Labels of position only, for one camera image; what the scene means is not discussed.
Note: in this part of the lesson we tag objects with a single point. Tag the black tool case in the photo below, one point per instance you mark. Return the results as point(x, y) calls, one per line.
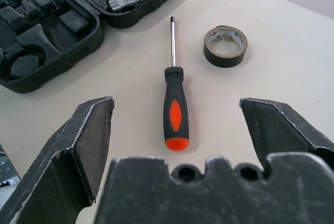
point(65, 33)

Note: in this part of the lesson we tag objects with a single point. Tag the black orange Phillips screwdriver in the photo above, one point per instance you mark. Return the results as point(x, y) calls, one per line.
point(175, 114)

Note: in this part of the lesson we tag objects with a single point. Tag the black electrical tape roll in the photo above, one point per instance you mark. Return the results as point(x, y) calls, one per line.
point(236, 58)

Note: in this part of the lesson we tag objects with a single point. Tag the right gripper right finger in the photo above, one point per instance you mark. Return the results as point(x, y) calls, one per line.
point(281, 127)

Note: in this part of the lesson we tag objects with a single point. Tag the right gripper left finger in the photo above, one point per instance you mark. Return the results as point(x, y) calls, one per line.
point(65, 143)

